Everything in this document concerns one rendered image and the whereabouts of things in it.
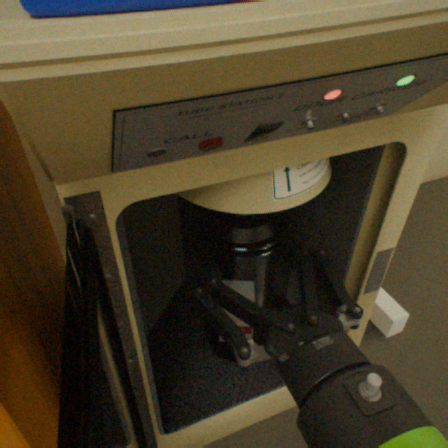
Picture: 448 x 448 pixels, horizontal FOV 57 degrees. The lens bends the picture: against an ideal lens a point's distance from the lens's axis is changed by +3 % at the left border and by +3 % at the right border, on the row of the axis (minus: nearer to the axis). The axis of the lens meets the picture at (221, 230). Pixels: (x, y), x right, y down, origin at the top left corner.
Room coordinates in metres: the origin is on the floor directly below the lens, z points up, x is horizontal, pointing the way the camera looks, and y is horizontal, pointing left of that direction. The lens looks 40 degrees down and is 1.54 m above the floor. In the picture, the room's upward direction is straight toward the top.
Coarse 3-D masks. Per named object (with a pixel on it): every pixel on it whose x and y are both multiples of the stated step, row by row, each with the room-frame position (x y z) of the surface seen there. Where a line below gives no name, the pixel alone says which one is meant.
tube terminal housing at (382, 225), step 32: (352, 128) 0.30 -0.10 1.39; (384, 128) 0.31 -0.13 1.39; (416, 128) 0.32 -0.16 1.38; (192, 160) 0.25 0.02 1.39; (224, 160) 0.26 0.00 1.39; (256, 160) 0.27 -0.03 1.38; (288, 160) 0.28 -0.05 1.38; (384, 160) 0.35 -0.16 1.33; (416, 160) 0.33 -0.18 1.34; (64, 192) 0.22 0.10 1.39; (128, 192) 0.23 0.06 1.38; (160, 192) 0.24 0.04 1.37; (384, 192) 0.35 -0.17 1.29; (416, 192) 0.33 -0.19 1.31; (384, 224) 0.32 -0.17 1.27; (128, 288) 0.23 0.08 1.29; (352, 288) 0.35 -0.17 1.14; (224, 416) 0.26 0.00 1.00; (256, 416) 0.28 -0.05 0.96
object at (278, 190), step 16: (320, 160) 0.34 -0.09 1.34; (256, 176) 0.30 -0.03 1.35; (272, 176) 0.30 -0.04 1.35; (288, 176) 0.30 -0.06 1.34; (304, 176) 0.31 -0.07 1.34; (320, 176) 0.33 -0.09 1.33; (176, 192) 0.32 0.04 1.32; (192, 192) 0.31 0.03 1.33; (208, 192) 0.30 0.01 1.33; (224, 192) 0.30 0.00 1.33; (240, 192) 0.29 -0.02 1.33; (256, 192) 0.29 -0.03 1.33; (272, 192) 0.30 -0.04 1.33; (288, 192) 0.30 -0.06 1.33; (304, 192) 0.31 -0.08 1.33; (208, 208) 0.29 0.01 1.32; (224, 208) 0.29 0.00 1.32; (240, 208) 0.29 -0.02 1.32; (256, 208) 0.29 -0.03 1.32; (272, 208) 0.29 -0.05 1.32; (288, 208) 0.29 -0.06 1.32
